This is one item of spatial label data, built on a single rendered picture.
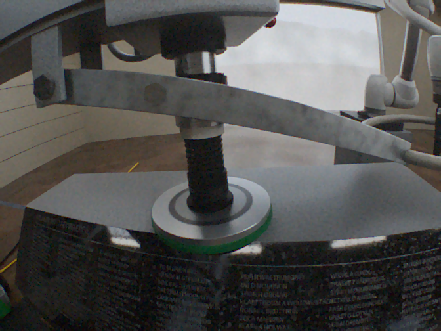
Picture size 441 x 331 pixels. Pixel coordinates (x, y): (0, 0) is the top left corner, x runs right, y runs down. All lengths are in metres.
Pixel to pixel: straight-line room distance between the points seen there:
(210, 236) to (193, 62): 0.24
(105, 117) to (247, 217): 6.33
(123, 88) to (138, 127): 5.73
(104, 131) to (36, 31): 6.41
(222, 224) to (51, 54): 0.34
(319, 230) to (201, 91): 0.27
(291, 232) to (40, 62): 0.44
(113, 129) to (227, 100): 6.24
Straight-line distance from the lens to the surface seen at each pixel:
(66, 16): 0.32
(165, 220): 0.35
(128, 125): 6.16
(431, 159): 0.52
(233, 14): 0.26
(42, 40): 0.33
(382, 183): 0.57
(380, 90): 1.44
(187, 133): 0.32
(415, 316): 0.45
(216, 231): 0.31
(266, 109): 0.30
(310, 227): 0.37
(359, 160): 1.31
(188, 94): 0.28
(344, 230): 0.37
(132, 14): 0.25
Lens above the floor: 1.04
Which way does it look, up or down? 20 degrees down
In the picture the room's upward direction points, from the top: 5 degrees counter-clockwise
